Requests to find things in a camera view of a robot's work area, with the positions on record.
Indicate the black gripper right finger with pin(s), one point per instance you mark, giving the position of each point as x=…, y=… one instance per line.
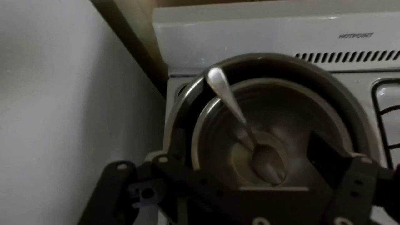
x=363, y=192

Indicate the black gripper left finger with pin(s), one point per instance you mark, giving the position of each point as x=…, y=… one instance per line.
x=120, y=192

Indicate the silver metal bowl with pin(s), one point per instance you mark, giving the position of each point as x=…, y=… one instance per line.
x=292, y=125

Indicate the silver metal spoon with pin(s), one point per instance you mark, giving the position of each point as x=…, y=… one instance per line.
x=220, y=85

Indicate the black stove grate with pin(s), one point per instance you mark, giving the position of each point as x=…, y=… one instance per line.
x=380, y=120

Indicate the white gas stove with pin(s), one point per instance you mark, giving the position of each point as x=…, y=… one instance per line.
x=250, y=38

